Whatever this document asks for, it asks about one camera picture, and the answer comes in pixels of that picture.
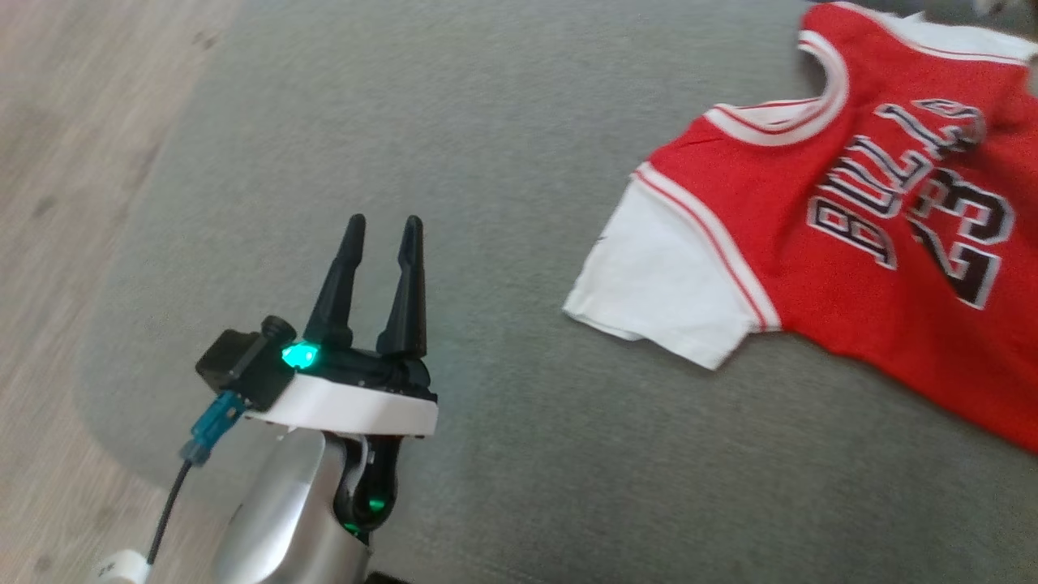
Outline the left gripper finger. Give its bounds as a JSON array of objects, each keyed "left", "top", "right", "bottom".
[
  {"left": 375, "top": 215, "right": 428, "bottom": 360},
  {"left": 302, "top": 213, "right": 367, "bottom": 351}
]

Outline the red Bulls 23 jersey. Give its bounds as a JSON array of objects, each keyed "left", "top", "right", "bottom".
[{"left": 563, "top": 0, "right": 1038, "bottom": 455}]

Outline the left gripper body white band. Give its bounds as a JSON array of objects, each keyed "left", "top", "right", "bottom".
[{"left": 243, "top": 345, "right": 440, "bottom": 440}]

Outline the left camera cable blue plug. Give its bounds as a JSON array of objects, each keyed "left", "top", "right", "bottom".
[{"left": 144, "top": 391, "right": 246, "bottom": 566}]

